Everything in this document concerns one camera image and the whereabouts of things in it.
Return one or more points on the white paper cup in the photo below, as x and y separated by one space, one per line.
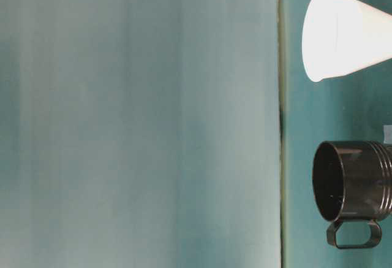
341 37

